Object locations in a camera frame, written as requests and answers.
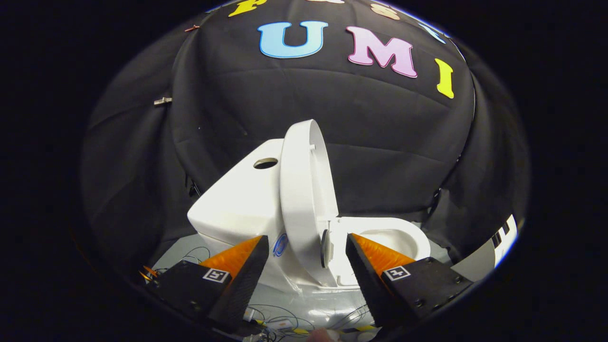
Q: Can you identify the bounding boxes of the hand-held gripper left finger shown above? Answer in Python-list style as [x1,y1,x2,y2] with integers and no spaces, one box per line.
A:
[145,235,270,333]

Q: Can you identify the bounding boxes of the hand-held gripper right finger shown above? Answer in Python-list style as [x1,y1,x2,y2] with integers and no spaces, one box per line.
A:
[345,233,474,328]

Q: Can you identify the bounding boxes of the white toilet lid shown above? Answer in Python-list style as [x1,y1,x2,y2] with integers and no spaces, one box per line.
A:
[279,119,340,288]

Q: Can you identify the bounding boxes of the white toilet seat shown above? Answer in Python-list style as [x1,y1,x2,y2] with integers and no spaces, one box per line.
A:
[330,217,432,266]

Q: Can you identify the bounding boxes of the white ceramic toilet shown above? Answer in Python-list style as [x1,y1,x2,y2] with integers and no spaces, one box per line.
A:
[187,139,432,329]

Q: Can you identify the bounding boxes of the black and white striped board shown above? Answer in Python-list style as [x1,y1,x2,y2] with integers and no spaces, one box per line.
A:
[491,214,518,267]

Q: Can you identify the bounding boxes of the black backdrop cloth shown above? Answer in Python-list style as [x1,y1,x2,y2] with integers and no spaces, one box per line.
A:
[81,0,531,286]

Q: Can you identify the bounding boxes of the yellow and black cable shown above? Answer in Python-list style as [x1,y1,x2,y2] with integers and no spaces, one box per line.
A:
[254,319,377,336]

